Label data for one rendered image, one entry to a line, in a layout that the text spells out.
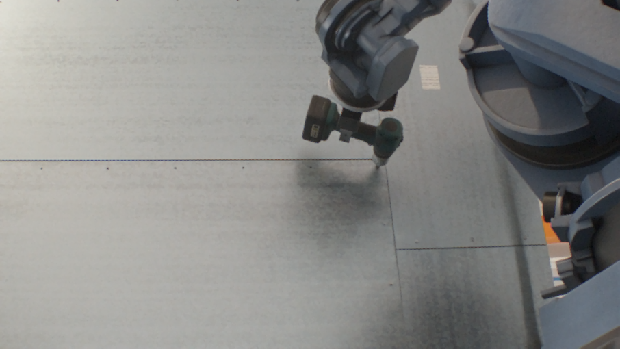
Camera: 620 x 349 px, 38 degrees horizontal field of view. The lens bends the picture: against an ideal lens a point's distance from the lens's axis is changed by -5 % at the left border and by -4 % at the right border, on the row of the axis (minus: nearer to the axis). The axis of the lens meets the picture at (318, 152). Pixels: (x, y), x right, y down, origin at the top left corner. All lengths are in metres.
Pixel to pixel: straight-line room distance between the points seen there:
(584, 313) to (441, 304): 0.87
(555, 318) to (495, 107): 0.38
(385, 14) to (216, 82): 0.68
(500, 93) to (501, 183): 0.86
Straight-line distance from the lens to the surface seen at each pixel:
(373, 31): 1.97
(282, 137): 2.43
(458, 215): 2.40
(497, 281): 2.35
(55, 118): 2.47
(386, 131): 2.25
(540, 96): 1.62
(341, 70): 2.05
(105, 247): 2.28
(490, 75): 1.67
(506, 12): 1.52
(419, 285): 2.30
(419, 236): 2.35
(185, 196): 2.33
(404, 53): 1.94
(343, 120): 2.16
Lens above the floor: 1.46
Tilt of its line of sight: 30 degrees up
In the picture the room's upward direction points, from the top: 5 degrees counter-clockwise
